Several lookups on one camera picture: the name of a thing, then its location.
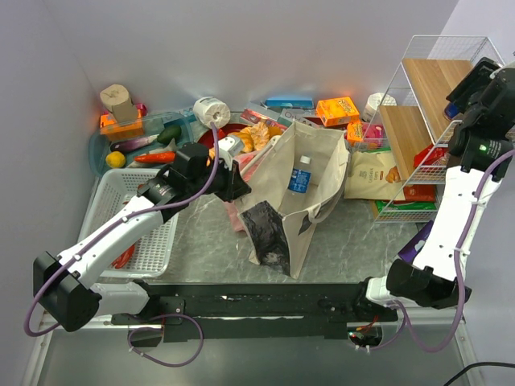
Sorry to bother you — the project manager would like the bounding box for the green snack packet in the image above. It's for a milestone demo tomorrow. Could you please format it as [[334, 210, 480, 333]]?
[[374, 200, 436, 212]]

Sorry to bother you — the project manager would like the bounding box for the red snack packet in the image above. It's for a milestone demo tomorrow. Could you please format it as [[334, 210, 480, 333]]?
[[403, 184, 435, 203]]

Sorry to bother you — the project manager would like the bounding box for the Pocari Sweat water bottle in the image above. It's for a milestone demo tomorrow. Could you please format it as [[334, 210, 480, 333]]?
[[287, 155, 311, 194]]

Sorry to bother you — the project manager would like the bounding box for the yellow lemon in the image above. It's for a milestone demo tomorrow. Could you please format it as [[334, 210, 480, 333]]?
[[105, 151, 126, 169]]

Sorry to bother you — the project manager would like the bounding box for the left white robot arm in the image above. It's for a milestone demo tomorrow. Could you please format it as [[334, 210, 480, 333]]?
[[32, 135, 251, 332]]

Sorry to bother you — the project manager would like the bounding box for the cassava chips bag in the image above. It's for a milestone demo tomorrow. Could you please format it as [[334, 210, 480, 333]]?
[[344, 150, 405, 201]]

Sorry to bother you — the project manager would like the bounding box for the white perforated plastic basket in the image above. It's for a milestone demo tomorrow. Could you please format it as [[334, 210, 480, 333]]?
[[78, 168, 178, 279]]

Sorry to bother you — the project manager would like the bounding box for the pink plastic grocery bag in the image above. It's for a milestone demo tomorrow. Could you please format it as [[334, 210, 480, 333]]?
[[223, 151, 258, 232]]

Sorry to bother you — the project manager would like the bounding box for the teal plastic tray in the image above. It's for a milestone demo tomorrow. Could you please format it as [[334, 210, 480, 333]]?
[[89, 112, 196, 177]]

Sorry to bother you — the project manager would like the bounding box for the orange box under roll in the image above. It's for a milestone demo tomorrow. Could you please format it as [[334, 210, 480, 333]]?
[[99, 109, 144, 142]]

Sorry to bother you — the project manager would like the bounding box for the purple box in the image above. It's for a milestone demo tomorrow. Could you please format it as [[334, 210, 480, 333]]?
[[398, 220, 434, 263]]

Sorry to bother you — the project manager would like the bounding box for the brown toilet paper roll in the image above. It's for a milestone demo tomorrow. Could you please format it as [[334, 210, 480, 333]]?
[[100, 84, 138, 122]]

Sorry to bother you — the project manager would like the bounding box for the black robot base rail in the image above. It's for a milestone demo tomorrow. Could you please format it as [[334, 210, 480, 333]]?
[[111, 283, 398, 343]]

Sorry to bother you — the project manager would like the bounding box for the red toothpaste box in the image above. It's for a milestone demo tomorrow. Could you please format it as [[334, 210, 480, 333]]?
[[240, 109, 287, 131]]

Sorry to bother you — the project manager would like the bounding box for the white paper cup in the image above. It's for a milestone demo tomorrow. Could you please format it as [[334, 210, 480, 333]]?
[[360, 92, 397, 122]]

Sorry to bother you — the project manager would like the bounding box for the red toy lobster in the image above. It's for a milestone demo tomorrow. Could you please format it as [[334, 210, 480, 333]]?
[[109, 200, 138, 269]]

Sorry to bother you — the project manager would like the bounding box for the red round plate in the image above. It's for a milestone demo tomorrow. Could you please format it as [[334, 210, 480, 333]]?
[[197, 123, 246, 148]]

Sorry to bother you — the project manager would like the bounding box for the beige canvas tote bag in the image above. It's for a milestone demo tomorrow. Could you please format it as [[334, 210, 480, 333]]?
[[238, 122, 350, 278]]

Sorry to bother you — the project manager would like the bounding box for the toy carrot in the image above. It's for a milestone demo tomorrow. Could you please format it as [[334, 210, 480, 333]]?
[[134, 151, 175, 164]]

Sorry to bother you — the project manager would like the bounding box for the Red Bull can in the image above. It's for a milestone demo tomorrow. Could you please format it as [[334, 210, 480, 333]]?
[[443, 102, 460, 121]]

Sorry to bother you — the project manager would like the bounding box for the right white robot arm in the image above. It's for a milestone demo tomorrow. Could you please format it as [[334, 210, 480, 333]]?
[[365, 58, 514, 309]]

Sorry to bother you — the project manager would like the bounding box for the white toilet paper roll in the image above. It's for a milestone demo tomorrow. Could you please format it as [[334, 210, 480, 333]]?
[[192, 96, 231, 129]]

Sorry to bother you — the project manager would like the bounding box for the blue flat box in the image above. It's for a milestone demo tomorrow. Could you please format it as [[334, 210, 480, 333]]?
[[265, 96, 314, 109]]

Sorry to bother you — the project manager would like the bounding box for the red candy bag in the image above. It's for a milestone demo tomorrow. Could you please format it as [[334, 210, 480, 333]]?
[[414, 145, 449, 168]]

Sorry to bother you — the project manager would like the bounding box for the white wire shelf rack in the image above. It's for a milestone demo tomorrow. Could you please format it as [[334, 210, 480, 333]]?
[[371, 35, 504, 223]]

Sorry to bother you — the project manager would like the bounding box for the orange snack box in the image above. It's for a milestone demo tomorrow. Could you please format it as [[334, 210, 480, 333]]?
[[315, 96, 360, 127]]

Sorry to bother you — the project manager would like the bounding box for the croissant bread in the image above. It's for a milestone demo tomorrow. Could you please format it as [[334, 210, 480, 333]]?
[[232, 122, 283, 154]]

